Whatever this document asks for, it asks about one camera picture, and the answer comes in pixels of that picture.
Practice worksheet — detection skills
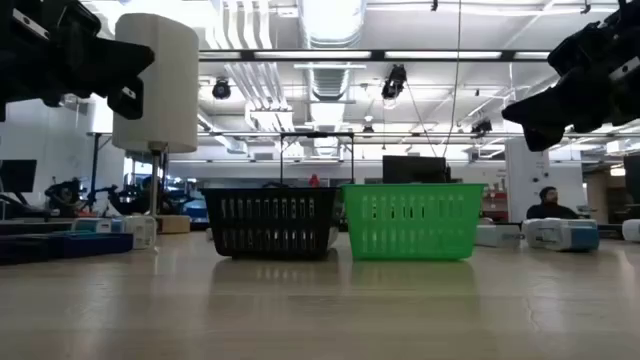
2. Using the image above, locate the green slotted plastic basket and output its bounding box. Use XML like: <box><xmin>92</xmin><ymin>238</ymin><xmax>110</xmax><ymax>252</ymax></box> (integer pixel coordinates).
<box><xmin>341</xmin><ymin>182</ymin><xmax>487</xmax><ymax>262</ymax></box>

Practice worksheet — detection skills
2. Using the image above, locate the black overhead light bar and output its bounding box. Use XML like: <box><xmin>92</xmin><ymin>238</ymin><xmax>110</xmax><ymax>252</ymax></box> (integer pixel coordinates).
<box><xmin>198</xmin><ymin>48</ymin><xmax>551</xmax><ymax>63</ymax></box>

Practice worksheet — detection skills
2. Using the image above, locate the white shade wooden base lamp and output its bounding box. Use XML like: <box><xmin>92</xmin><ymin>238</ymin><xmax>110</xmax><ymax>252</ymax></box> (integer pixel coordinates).
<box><xmin>111</xmin><ymin>12</ymin><xmax>201</xmax><ymax>235</ymax></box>

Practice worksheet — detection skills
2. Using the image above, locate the white digital clock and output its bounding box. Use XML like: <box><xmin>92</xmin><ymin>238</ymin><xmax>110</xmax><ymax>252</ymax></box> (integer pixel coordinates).
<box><xmin>475</xmin><ymin>223</ymin><xmax>524</xmax><ymax>249</ymax></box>

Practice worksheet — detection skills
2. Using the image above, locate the red white USB wall charger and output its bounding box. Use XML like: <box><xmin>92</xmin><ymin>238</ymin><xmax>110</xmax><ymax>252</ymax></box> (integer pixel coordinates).
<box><xmin>122</xmin><ymin>215</ymin><xmax>158</xmax><ymax>250</ymax></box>

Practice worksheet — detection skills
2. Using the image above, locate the person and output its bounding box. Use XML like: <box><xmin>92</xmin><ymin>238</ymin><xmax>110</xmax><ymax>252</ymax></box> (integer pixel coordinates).
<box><xmin>525</xmin><ymin>185</ymin><xmax>580</xmax><ymax>221</ymax></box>

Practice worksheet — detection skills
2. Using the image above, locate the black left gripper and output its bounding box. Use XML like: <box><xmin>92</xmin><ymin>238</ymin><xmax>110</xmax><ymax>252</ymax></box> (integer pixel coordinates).
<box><xmin>0</xmin><ymin>0</ymin><xmax>156</xmax><ymax>122</ymax></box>

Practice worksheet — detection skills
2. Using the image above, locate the black computer monitor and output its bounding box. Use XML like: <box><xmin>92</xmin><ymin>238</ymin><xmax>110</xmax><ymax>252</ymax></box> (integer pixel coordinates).
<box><xmin>382</xmin><ymin>155</ymin><xmax>449</xmax><ymax>185</ymax></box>
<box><xmin>0</xmin><ymin>159</ymin><xmax>38</xmax><ymax>194</ymax></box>
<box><xmin>622</xmin><ymin>154</ymin><xmax>640</xmax><ymax>204</ymax></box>

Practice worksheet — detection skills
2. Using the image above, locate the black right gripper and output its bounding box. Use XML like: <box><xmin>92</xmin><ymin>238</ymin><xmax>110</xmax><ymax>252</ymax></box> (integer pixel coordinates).
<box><xmin>501</xmin><ymin>0</ymin><xmax>640</xmax><ymax>153</ymax></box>

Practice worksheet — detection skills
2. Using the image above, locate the blue white USB wall charger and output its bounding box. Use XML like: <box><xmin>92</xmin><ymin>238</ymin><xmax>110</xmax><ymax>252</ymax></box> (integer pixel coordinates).
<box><xmin>521</xmin><ymin>217</ymin><xmax>601</xmax><ymax>253</ymax></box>

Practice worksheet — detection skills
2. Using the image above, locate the black slotted plastic basket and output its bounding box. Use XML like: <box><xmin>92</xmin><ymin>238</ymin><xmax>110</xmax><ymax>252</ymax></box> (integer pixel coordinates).
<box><xmin>199</xmin><ymin>186</ymin><xmax>344</xmax><ymax>262</ymax></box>

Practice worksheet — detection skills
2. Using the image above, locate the thin hanging black cable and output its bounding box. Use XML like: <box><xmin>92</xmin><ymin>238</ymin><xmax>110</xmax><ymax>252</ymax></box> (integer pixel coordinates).
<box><xmin>442</xmin><ymin>0</ymin><xmax>462</xmax><ymax>157</ymax></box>

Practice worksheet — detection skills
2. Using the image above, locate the light blue USB wall charger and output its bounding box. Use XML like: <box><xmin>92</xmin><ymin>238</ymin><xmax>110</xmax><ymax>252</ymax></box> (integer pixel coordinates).
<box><xmin>72</xmin><ymin>217</ymin><xmax>126</xmax><ymax>235</ymax></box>

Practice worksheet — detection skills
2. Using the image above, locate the silver ventilation duct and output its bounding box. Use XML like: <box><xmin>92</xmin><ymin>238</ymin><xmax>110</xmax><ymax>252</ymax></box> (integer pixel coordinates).
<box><xmin>298</xmin><ymin>0</ymin><xmax>367</xmax><ymax>160</ymax></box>

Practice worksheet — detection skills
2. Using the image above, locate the red storage rack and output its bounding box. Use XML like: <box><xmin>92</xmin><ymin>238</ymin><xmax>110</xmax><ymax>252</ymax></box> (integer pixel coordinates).
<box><xmin>482</xmin><ymin>189</ymin><xmax>509</xmax><ymax>221</ymax></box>

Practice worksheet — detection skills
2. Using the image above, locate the black aluminium table frame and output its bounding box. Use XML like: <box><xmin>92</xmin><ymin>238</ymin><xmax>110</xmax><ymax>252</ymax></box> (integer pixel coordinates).
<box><xmin>0</xmin><ymin>218</ymin><xmax>626</xmax><ymax>240</ymax></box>

